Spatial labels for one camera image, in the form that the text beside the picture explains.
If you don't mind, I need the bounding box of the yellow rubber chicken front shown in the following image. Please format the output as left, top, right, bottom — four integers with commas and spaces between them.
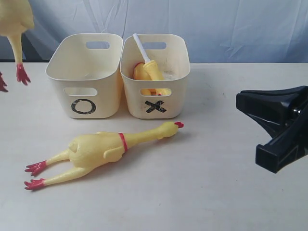
24, 122, 184, 191

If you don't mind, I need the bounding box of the cream bin marked X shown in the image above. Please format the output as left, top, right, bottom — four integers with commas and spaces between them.
120, 34, 190, 119

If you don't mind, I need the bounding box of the white backdrop curtain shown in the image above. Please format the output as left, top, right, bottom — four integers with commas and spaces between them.
0, 0, 308, 64

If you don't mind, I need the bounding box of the yellow rubber chicken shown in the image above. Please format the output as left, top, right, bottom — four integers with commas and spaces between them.
0, 0, 34, 85
24, 122, 184, 191

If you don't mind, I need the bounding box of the detached chicken head with squeaker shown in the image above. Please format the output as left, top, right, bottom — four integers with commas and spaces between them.
133, 33, 171, 96

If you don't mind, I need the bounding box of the cream bin marked O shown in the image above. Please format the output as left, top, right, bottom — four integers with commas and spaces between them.
46, 33, 123, 119

